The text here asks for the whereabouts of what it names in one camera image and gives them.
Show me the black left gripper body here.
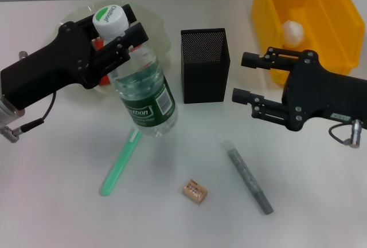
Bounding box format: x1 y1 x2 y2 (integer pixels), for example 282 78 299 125
0 21 100 110

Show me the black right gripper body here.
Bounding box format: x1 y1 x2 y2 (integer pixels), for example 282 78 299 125
282 50 367 131

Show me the white paper ball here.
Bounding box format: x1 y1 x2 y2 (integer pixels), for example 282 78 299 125
282 19 305 50

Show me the clear green-label water bottle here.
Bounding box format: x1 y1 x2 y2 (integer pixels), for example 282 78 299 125
92 4 176 137

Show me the yellow plastic bin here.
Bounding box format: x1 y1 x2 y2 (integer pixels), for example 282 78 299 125
251 0 366 88

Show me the beige eraser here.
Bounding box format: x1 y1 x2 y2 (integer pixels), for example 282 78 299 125
182 178 209 204

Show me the green translucent pen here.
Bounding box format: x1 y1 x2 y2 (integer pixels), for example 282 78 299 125
99 129 143 197

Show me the green glass fruit plate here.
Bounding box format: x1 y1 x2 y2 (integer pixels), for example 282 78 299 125
58 0 172 96

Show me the black mesh pen holder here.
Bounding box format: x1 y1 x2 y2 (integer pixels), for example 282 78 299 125
180 27 232 104

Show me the grey marker pen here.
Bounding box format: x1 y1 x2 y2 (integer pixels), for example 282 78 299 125
220 141 274 216

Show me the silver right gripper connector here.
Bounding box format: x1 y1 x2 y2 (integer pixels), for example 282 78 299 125
350 119 364 148

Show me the grey right wrist cable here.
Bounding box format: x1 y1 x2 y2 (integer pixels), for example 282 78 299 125
328 123 354 145

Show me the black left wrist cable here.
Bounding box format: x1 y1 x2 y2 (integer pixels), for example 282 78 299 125
0 92 57 143

